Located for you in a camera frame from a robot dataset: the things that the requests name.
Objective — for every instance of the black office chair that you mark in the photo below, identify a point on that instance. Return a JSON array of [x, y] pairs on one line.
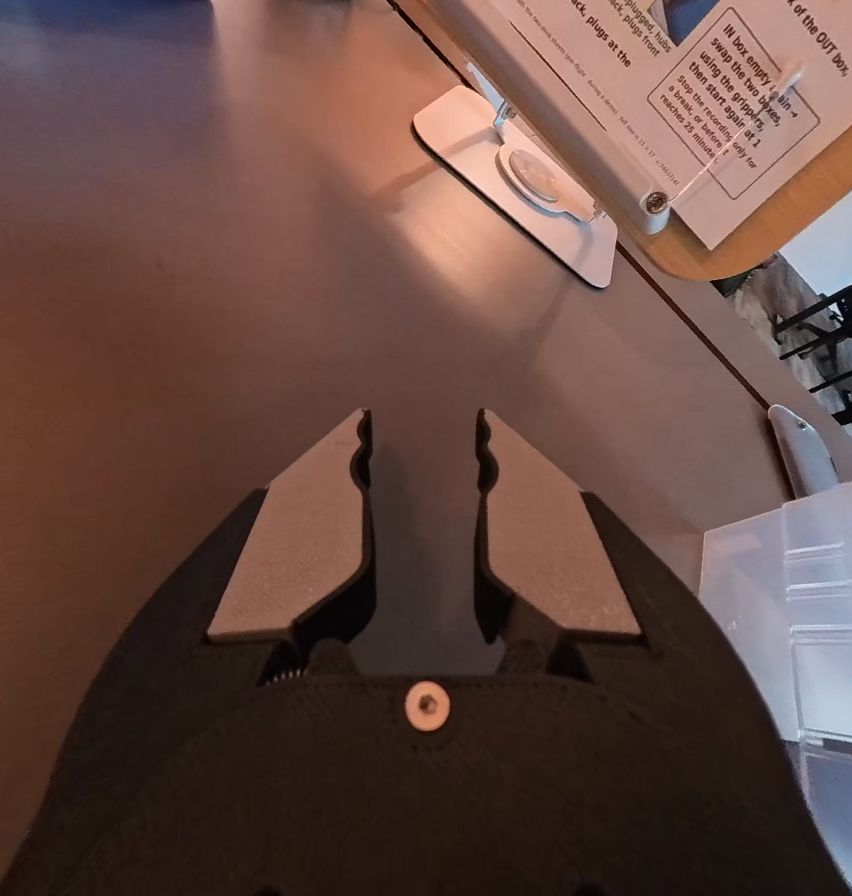
[[846, 308]]

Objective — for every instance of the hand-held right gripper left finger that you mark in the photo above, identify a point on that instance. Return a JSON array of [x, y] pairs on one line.
[[300, 553]]

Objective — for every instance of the clear plastic box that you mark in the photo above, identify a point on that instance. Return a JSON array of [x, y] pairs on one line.
[[748, 595]]

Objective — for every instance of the pale rounded ledge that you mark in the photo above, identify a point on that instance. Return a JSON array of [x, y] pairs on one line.
[[804, 455]]

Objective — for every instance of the instruction sheet on wooden stand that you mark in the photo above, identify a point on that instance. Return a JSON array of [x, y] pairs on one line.
[[804, 231]]

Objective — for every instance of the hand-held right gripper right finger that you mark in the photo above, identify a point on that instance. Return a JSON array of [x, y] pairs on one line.
[[552, 553]]

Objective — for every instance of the white holder bar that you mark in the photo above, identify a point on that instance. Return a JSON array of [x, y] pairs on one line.
[[573, 133]]

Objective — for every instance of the printed instruction sheet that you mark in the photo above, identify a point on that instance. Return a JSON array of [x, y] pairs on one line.
[[748, 105]]

